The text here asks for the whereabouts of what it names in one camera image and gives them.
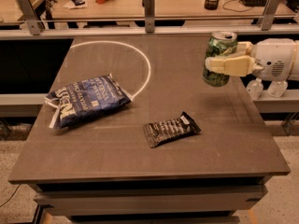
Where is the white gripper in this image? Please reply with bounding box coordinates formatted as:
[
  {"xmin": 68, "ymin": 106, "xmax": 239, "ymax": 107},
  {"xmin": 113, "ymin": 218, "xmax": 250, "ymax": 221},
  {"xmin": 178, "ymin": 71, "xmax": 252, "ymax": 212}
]
[{"xmin": 205, "ymin": 38, "xmax": 294, "ymax": 81}]

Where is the green soda can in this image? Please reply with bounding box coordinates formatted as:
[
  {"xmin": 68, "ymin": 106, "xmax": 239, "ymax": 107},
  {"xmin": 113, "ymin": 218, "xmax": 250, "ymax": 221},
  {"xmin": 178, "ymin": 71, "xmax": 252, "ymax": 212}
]
[{"xmin": 203, "ymin": 32, "xmax": 237, "ymax": 87}]

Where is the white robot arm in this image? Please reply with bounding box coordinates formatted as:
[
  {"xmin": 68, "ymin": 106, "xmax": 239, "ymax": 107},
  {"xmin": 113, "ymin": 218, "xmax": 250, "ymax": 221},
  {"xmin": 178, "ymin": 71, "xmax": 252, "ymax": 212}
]
[{"xmin": 205, "ymin": 38, "xmax": 299, "ymax": 81}]

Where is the black chocolate rxbar wrapper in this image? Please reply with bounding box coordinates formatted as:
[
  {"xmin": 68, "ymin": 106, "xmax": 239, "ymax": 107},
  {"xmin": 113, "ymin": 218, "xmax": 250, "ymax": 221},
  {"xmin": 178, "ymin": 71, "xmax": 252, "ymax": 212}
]
[{"xmin": 143, "ymin": 112, "xmax": 201, "ymax": 148}]

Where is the clear sanitizer bottle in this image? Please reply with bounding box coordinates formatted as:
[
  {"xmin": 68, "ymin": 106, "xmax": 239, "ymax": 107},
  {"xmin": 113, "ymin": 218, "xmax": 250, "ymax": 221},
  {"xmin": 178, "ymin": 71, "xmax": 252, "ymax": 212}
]
[
  {"xmin": 246, "ymin": 78, "xmax": 263, "ymax": 100},
  {"xmin": 267, "ymin": 80, "xmax": 288, "ymax": 98}
]

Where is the black mesh pen cup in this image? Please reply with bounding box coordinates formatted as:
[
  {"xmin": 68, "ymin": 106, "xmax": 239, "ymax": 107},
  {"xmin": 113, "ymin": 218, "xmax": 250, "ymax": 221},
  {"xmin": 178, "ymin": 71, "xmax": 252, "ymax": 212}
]
[{"xmin": 204, "ymin": 0, "xmax": 220, "ymax": 10}]

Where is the blue potato chip bag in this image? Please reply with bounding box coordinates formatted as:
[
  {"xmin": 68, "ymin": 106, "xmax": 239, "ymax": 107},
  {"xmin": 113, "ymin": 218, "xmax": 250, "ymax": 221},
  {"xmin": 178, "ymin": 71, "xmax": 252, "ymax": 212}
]
[{"xmin": 45, "ymin": 75, "xmax": 132, "ymax": 129}]

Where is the right metal bracket post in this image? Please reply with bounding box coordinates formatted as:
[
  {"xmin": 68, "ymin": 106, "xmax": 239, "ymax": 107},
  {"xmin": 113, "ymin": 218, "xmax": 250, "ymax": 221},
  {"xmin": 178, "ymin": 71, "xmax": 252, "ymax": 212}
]
[{"xmin": 259, "ymin": 0, "xmax": 281, "ymax": 31}]

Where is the metal bracket post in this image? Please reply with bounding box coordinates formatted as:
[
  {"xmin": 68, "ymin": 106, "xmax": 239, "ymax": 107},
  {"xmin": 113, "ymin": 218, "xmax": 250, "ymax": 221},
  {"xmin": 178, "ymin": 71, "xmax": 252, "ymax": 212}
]
[
  {"xmin": 17, "ymin": 0, "xmax": 44, "ymax": 35},
  {"xmin": 259, "ymin": 0, "xmax": 281, "ymax": 31},
  {"xmin": 143, "ymin": 0, "xmax": 155, "ymax": 33}
]

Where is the black cable on desk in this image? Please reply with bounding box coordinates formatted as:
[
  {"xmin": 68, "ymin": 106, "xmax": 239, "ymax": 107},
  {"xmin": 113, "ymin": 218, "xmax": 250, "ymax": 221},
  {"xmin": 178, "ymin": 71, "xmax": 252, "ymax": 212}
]
[{"xmin": 221, "ymin": 0, "xmax": 255, "ymax": 13}]

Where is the middle metal bracket post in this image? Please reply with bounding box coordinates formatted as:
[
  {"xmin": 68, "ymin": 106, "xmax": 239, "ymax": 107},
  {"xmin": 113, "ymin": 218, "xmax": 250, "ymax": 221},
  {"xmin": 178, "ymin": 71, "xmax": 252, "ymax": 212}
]
[{"xmin": 143, "ymin": 0, "xmax": 155, "ymax": 33}]

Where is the left metal bracket post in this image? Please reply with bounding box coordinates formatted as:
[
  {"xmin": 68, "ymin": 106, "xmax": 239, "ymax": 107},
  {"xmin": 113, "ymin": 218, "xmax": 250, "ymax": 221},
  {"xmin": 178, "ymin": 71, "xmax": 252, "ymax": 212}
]
[{"xmin": 17, "ymin": 0, "xmax": 44, "ymax": 35}]

